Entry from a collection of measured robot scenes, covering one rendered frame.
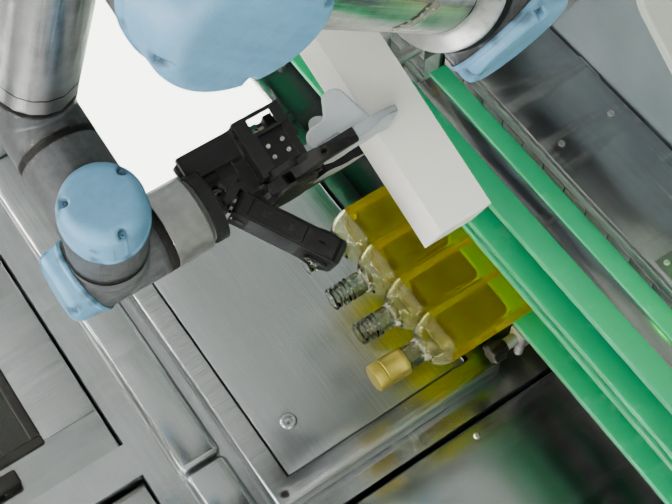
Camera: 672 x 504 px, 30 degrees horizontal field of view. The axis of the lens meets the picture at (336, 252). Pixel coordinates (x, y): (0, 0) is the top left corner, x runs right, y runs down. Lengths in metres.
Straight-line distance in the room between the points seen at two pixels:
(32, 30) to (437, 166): 0.44
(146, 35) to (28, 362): 1.05
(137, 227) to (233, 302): 0.65
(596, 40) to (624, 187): 0.18
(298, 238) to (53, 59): 0.32
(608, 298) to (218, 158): 0.47
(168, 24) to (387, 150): 0.55
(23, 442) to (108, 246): 0.68
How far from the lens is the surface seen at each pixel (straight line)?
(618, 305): 1.40
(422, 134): 1.23
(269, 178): 1.19
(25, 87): 1.03
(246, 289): 1.67
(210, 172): 1.19
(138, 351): 1.65
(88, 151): 1.07
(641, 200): 1.45
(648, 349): 1.38
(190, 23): 0.69
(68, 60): 1.00
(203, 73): 0.73
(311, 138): 1.20
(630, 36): 1.47
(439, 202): 1.21
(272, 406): 1.60
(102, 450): 1.65
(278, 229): 1.18
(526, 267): 1.49
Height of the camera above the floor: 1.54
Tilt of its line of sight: 17 degrees down
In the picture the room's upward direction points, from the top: 121 degrees counter-clockwise
